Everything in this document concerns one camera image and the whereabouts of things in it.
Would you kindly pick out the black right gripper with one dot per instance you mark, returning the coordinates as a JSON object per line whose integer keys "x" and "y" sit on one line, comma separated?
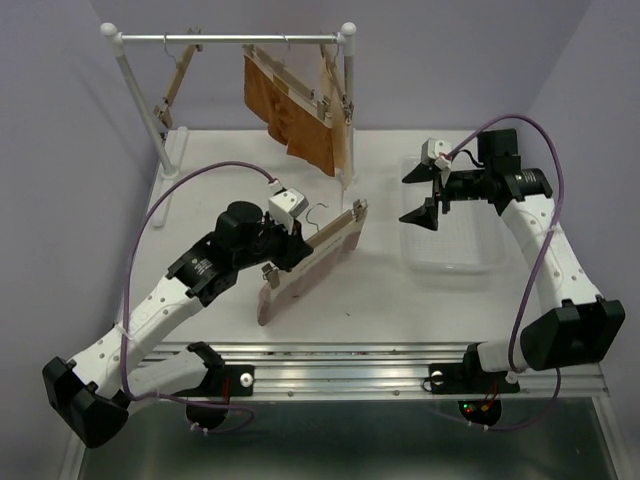
{"x": 427, "y": 214}

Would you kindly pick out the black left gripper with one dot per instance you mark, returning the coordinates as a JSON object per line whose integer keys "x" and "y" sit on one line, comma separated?
{"x": 295, "y": 248}

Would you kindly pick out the pink underwear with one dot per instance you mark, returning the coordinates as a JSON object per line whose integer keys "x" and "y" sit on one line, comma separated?
{"x": 310, "y": 275}

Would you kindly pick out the brown orange underwear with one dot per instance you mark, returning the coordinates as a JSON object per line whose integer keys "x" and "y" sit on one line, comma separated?
{"x": 287, "y": 121}

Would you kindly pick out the beige clip hanger brown underwear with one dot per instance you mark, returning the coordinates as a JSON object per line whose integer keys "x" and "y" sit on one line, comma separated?
{"x": 264, "y": 74}

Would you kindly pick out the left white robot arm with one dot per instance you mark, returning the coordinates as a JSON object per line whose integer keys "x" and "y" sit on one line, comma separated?
{"x": 97, "y": 390}

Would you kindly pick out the cream yellow underwear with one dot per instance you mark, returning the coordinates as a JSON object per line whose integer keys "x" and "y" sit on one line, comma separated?
{"x": 341, "y": 132}

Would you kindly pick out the beige clip hanger cream underwear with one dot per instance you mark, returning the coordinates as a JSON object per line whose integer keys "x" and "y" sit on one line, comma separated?
{"x": 336, "y": 85}

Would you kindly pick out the empty beige clip hanger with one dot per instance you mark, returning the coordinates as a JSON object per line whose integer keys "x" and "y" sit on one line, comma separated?
{"x": 162, "y": 109}

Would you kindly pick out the white metal clothes rack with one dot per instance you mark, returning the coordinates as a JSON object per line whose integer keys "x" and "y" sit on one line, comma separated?
{"x": 170, "y": 144}

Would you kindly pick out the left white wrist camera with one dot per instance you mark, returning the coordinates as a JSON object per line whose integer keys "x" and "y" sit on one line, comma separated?
{"x": 285, "y": 205}

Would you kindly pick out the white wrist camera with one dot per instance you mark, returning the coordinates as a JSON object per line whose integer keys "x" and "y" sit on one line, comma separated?
{"x": 435, "y": 154}
{"x": 285, "y": 205}

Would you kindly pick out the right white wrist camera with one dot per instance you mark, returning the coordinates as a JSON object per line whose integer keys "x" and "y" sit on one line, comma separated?
{"x": 435, "y": 154}

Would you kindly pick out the aluminium mounting rail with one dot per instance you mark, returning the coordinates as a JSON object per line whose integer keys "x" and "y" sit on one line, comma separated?
{"x": 377, "y": 371}

